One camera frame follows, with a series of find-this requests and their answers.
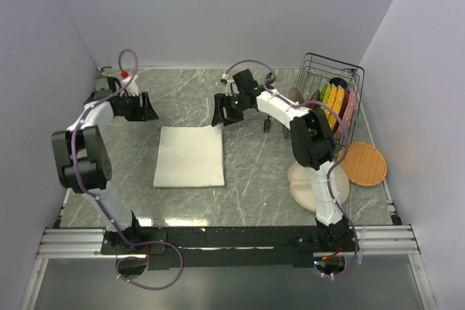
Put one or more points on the green plate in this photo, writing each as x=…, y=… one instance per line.
x=325, y=93

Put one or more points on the black wire dish rack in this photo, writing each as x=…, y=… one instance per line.
x=316, y=70

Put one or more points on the brown round plate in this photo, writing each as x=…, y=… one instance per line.
x=295, y=96

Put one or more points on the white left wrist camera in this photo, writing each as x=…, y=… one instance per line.
x=129, y=80

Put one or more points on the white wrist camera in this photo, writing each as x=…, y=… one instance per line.
x=129, y=80
x=228, y=85

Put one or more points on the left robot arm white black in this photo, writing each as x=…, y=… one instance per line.
x=81, y=157

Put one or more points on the black fork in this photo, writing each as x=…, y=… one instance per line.
x=267, y=124

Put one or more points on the white cloth napkin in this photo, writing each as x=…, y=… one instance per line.
x=190, y=157

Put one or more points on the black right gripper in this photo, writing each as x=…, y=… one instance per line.
x=220, y=100

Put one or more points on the dark blue bowl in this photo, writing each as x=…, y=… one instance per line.
x=337, y=81

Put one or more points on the orange woven round placemat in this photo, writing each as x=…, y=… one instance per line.
x=364, y=165

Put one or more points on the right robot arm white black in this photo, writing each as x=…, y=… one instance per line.
x=312, y=141

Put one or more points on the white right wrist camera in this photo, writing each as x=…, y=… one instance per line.
x=228, y=85

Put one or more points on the aluminium frame rail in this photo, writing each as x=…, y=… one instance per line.
x=86, y=243

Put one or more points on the yellow plate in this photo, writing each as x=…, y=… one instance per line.
x=331, y=119

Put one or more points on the beige round plate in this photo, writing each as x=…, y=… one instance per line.
x=301, y=188

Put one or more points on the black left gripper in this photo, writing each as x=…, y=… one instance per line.
x=146, y=112

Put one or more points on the black spoon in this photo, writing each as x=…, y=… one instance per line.
x=269, y=80

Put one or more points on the orange plate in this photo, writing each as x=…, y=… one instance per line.
x=339, y=102

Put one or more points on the pink plate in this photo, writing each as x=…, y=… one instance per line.
x=346, y=112

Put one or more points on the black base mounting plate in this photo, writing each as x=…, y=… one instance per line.
x=171, y=247

